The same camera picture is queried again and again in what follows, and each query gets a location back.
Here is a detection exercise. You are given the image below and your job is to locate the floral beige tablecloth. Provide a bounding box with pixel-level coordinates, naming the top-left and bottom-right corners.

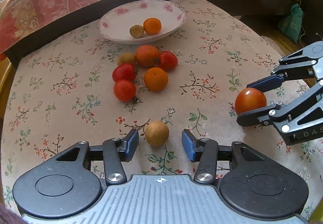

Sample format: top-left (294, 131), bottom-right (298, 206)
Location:
top-left (0, 0), bottom-right (323, 214)

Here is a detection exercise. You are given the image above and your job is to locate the white floral plate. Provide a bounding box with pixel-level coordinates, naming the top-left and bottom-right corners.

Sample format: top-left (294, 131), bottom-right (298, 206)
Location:
top-left (97, 0), bottom-right (187, 45)

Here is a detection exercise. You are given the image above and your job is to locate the orange mandarin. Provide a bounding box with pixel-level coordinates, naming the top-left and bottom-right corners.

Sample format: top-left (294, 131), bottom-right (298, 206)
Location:
top-left (143, 18), bottom-right (162, 35)
top-left (144, 67), bottom-right (169, 92)
top-left (135, 45), bottom-right (160, 68)

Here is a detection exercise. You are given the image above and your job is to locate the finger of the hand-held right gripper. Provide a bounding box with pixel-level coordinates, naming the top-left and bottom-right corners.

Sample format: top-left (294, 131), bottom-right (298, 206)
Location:
top-left (237, 82), bottom-right (323, 134)
top-left (247, 46), bottom-right (321, 93)

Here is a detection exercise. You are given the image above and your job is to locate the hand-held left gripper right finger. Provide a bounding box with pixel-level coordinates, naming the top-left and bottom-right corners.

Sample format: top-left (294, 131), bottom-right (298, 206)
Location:
top-left (182, 128), bottom-right (268, 185)

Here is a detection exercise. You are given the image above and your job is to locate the small red tomato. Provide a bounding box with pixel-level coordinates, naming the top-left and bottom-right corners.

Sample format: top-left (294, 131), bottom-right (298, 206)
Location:
top-left (112, 63), bottom-right (137, 82)
top-left (157, 51), bottom-right (178, 71)
top-left (113, 79), bottom-right (137, 102)

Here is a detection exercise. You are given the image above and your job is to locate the dark wooden board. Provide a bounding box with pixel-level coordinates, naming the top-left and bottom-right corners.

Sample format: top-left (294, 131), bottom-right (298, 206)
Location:
top-left (300, 0), bottom-right (323, 45)

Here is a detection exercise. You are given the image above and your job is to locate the green bag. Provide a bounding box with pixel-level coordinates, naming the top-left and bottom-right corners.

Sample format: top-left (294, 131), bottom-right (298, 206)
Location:
top-left (278, 4), bottom-right (304, 44)

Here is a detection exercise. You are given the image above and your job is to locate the large orange-red tomato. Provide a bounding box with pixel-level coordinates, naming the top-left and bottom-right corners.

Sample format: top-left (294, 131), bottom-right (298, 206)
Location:
top-left (235, 88), bottom-right (267, 114)

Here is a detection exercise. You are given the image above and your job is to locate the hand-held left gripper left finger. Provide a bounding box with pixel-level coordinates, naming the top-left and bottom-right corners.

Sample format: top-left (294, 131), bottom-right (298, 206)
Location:
top-left (54, 128), bottom-right (140, 185)

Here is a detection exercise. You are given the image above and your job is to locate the small brown round fruit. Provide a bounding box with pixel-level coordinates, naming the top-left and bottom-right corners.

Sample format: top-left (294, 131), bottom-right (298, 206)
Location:
top-left (145, 120), bottom-right (170, 148)
top-left (129, 25), bottom-right (144, 38)
top-left (117, 53), bottom-right (137, 66)

